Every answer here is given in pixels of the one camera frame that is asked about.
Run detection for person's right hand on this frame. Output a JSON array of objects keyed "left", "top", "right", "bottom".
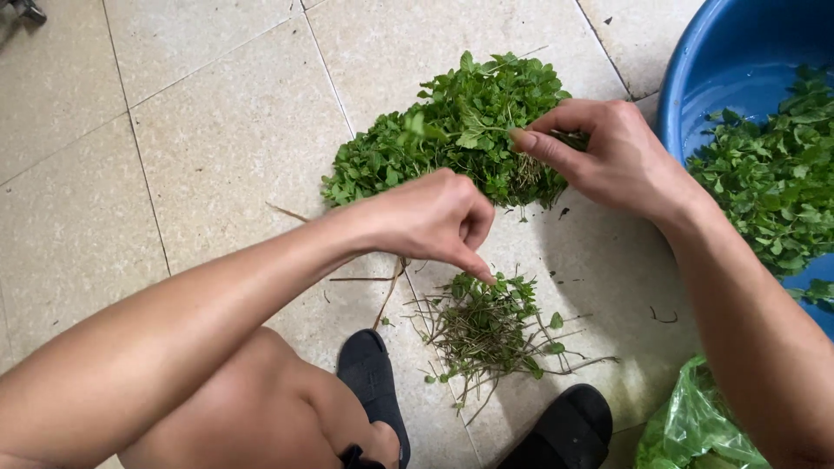
[{"left": 508, "top": 98, "right": 705, "bottom": 224}]

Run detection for person's left hand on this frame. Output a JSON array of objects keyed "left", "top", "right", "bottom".
[{"left": 352, "top": 168, "right": 497, "bottom": 285}]

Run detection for green herb sprig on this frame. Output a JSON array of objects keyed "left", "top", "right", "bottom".
[{"left": 399, "top": 111, "right": 590, "bottom": 155}]

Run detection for heap of green herbs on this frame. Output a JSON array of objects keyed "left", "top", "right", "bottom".
[{"left": 321, "top": 51, "right": 590, "bottom": 213}]

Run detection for dry straw strands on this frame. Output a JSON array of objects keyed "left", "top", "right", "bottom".
[{"left": 266, "top": 202, "right": 411, "bottom": 332}]

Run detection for pile of discarded herb stems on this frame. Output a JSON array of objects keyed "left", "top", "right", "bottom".
[{"left": 404, "top": 266, "right": 621, "bottom": 426}]

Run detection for blue plastic basin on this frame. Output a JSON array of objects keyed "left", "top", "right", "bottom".
[{"left": 654, "top": 0, "right": 834, "bottom": 341}]

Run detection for picked green herbs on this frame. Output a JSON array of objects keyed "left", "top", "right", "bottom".
[{"left": 687, "top": 64, "right": 834, "bottom": 308}]

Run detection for black sandal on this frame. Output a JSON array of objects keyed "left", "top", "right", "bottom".
[
  {"left": 335, "top": 328, "right": 412, "bottom": 469},
  {"left": 497, "top": 383, "right": 614, "bottom": 469}
]

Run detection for person's bare knee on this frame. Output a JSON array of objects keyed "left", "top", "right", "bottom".
[{"left": 117, "top": 326, "right": 401, "bottom": 469}]

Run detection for green plastic bag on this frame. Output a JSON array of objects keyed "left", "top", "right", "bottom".
[{"left": 635, "top": 354, "right": 774, "bottom": 469}]

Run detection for grey metal object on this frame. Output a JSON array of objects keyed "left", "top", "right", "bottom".
[{"left": 5, "top": 0, "right": 48, "bottom": 26}]

